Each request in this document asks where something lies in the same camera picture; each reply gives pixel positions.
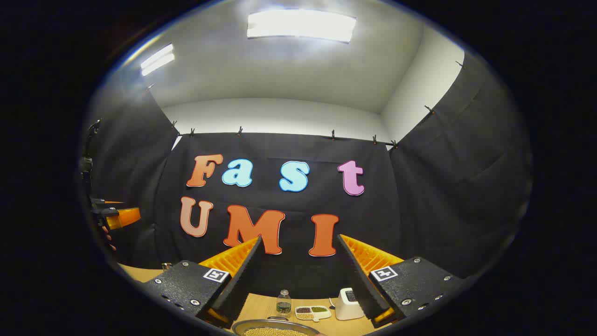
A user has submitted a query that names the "clear plastic water bottle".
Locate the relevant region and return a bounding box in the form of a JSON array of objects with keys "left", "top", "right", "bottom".
[{"left": 276, "top": 289, "right": 292, "bottom": 319}]

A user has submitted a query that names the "narrow ceiling light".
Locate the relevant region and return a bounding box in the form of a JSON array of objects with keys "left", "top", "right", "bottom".
[{"left": 140, "top": 43, "right": 176, "bottom": 77}]

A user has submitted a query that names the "black camera stand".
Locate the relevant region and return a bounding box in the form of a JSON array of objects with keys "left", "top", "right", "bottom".
[{"left": 78, "top": 119, "right": 102, "bottom": 197}]

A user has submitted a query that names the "pile of soybeans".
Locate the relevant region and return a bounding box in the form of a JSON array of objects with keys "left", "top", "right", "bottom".
[{"left": 244, "top": 328, "right": 308, "bottom": 336}]

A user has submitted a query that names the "steel pot with black handle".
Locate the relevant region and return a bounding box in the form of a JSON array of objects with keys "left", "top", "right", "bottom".
[{"left": 232, "top": 316, "right": 327, "bottom": 336}]

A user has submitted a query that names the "large rectangular ceiling light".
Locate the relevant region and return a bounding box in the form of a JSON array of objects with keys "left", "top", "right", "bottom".
[{"left": 247, "top": 9, "right": 357, "bottom": 44}]

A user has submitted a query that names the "row of black cloth clips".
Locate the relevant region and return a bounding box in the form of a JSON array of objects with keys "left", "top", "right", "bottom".
[{"left": 146, "top": 60, "right": 467, "bottom": 150}]

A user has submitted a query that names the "white divided bean dish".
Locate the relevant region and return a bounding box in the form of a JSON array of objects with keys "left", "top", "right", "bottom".
[{"left": 295, "top": 305, "right": 332, "bottom": 323}]

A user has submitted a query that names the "white toaster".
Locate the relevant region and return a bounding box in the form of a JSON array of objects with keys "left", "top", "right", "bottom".
[{"left": 335, "top": 287, "right": 366, "bottom": 321}]

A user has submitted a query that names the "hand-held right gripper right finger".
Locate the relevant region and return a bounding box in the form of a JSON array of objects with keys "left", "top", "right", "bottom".
[{"left": 337, "top": 233, "right": 465, "bottom": 329}]

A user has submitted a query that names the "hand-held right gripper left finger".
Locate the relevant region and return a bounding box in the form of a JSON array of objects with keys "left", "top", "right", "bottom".
[{"left": 142, "top": 236, "right": 264, "bottom": 329}]

